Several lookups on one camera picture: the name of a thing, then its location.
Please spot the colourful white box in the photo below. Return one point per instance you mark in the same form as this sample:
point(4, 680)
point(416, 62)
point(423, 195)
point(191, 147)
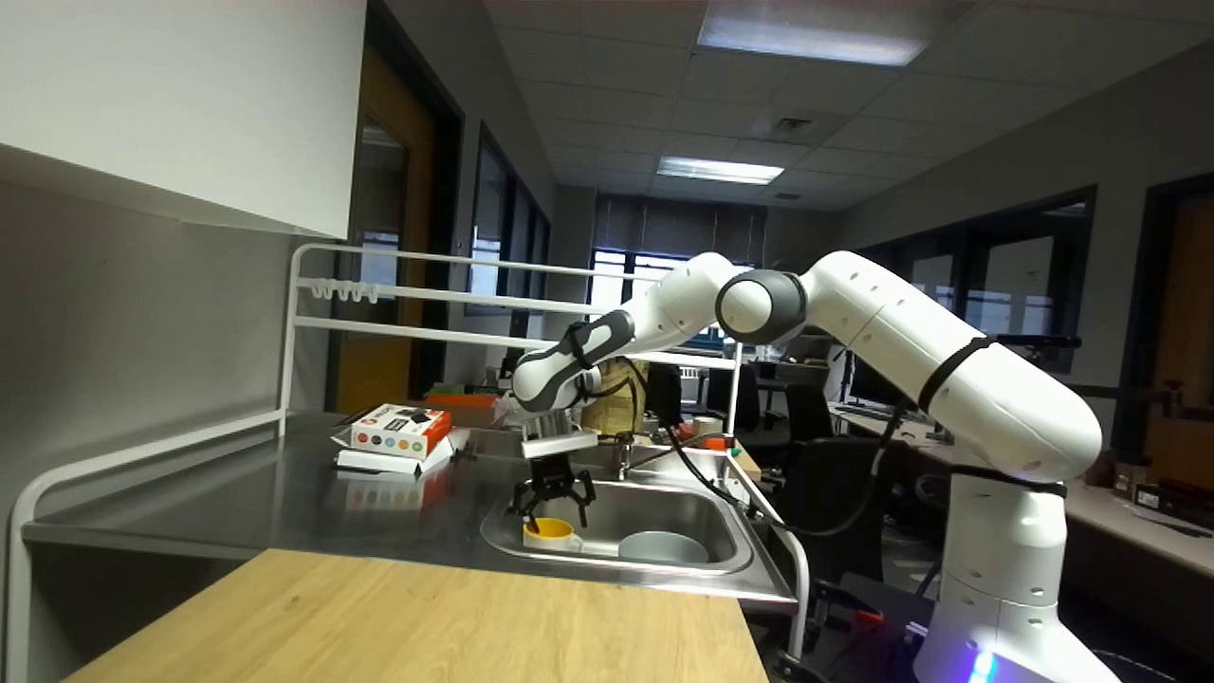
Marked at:
point(401, 431)

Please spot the brown paper bag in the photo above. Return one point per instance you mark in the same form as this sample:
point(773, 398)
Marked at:
point(615, 403)

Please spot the light blue bowl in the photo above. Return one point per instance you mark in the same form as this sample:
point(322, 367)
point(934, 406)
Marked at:
point(664, 548)

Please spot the white upper cabinet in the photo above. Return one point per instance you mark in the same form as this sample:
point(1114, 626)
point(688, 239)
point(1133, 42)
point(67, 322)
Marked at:
point(201, 110)

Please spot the orange object on counter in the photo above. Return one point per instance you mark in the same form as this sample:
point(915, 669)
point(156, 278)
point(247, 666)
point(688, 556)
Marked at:
point(464, 406)

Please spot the white flat box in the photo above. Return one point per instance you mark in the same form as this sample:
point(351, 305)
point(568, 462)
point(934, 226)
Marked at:
point(354, 458)

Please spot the white metal rail frame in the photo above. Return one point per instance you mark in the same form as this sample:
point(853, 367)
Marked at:
point(266, 479)

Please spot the ceiling light panel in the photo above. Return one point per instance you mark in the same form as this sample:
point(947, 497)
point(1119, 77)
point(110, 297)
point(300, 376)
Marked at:
point(844, 30)

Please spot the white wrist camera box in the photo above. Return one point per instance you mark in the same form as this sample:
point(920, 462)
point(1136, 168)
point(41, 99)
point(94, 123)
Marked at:
point(558, 446)

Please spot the stainless steel sink basin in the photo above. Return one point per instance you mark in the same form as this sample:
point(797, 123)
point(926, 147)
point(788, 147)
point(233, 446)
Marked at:
point(620, 511)

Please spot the steel faucet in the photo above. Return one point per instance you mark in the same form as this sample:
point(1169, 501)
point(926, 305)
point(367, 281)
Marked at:
point(634, 458)

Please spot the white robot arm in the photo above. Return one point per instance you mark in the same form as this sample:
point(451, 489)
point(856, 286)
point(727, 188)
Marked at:
point(1022, 434)

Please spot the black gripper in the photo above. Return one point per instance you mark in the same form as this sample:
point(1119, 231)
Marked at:
point(552, 475)

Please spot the yellow and white mug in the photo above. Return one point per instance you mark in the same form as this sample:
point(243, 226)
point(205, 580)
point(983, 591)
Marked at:
point(552, 534)

